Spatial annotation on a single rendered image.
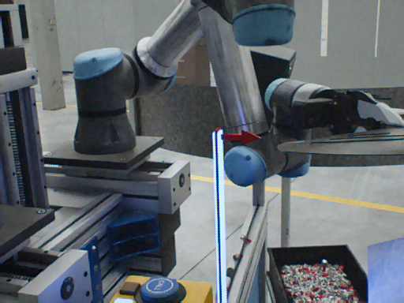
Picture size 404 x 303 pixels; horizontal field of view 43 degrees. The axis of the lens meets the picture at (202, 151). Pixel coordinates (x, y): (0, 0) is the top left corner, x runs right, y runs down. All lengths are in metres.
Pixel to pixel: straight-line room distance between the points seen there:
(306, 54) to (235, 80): 6.22
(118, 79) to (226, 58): 0.36
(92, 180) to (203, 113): 1.58
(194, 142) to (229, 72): 1.93
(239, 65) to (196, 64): 6.56
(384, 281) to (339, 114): 0.27
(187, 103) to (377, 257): 2.12
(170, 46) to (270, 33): 0.60
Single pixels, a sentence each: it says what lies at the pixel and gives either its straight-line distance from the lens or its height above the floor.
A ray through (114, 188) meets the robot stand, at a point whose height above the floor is 0.96.
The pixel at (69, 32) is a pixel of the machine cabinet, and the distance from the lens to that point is 11.52.
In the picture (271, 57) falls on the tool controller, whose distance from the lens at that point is 1.28.
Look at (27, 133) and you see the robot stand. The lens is 1.11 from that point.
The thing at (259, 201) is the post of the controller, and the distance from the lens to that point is 1.32.
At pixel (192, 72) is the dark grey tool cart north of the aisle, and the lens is 7.51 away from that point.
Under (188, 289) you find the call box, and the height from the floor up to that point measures 1.07.
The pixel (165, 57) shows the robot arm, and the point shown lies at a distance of 1.22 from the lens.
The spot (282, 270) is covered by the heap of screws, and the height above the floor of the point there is 0.85.
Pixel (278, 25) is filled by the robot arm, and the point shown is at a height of 1.34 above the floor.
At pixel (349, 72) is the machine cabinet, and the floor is 0.44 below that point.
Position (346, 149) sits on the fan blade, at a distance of 0.66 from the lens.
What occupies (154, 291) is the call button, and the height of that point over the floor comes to 1.08.
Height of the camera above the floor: 1.37
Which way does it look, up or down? 16 degrees down
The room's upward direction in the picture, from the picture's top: 2 degrees counter-clockwise
